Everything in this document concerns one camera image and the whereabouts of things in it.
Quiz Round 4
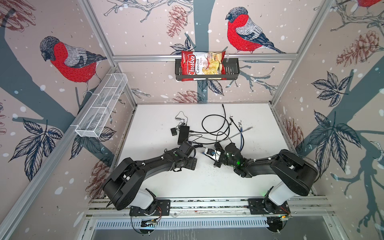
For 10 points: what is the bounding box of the white mesh wall shelf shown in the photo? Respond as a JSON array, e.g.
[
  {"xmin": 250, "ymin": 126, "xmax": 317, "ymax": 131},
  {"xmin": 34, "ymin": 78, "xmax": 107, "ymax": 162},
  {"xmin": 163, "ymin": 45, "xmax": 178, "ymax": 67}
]
[{"xmin": 75, "ymin": 73, "xmax": 128, "ymax": 138}]

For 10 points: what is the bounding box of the black power adapter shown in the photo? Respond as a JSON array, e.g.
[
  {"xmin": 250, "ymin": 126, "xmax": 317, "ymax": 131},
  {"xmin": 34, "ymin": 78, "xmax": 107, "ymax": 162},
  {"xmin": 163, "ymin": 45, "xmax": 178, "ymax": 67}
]
[{"xmin": 171, "ymin": 128, "xmax": 178, "ymax": 136}]

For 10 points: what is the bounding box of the aluminium front rail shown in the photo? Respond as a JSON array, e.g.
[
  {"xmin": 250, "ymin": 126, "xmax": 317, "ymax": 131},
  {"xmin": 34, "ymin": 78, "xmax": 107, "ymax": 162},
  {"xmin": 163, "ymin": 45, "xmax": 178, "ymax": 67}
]
[{"xmin": 85, "ymin": 196, "xmax": 336, "ymax": 219}]

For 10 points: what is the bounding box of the black network switch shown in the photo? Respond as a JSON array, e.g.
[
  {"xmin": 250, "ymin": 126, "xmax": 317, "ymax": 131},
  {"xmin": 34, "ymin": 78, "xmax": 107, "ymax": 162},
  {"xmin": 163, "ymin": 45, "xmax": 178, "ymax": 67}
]
[{"xmin": 178, "ymin": 126, "xmax": 190, "ymax": 145}]

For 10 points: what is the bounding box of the black ethernet cable loop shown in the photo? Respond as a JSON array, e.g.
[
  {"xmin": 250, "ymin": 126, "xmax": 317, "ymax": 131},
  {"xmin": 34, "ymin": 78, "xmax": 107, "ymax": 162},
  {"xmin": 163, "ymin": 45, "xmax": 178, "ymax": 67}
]
[{"xmin": 188, "ymin": 113, "xmax": 230, "ymax": 135}]

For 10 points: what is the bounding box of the black wire wall basket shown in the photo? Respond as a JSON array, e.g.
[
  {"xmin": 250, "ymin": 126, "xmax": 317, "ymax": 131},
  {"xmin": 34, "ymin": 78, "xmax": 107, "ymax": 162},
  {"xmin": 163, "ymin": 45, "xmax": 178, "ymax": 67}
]
[{"xmin": 175, "ymin": 59, "xmax": 240, "ymax": 82}]

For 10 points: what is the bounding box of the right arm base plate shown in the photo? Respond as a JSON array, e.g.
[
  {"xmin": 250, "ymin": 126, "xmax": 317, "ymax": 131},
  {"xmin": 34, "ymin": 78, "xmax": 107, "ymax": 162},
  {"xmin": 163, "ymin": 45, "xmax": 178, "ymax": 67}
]
[{"xmin": 248, "ymin": 198, "xmax": 291, "ymax": 215}]

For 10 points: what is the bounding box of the red cassava chips bag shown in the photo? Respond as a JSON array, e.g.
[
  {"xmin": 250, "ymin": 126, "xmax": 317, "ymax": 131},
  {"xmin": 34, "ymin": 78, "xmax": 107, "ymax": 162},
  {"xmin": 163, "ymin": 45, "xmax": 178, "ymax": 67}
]
[{"xmin": 181, "ymin": 51, "xmax": 226, "ymax": 76}]

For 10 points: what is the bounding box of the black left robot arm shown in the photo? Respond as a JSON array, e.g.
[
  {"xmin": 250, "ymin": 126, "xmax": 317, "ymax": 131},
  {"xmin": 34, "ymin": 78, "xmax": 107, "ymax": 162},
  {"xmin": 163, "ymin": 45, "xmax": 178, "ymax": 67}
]
[{"xmin": 102, "ymin": 142, "xmax": 197, "ymax": 215}]

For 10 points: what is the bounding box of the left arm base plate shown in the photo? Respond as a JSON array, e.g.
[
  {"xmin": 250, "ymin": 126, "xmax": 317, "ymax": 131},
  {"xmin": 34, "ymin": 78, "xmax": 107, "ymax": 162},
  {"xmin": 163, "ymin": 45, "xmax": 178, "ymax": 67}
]
[{"xmin": 130, "ymin": 200, "xmax": 171, "ymax": 217}]

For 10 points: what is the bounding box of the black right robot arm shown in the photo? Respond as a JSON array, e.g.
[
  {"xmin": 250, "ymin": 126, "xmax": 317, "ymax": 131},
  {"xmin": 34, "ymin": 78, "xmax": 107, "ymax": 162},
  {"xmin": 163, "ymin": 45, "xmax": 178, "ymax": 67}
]
[{"xmin": 205, "ymin": 143, "xmax": 319, "ymax": 206}]

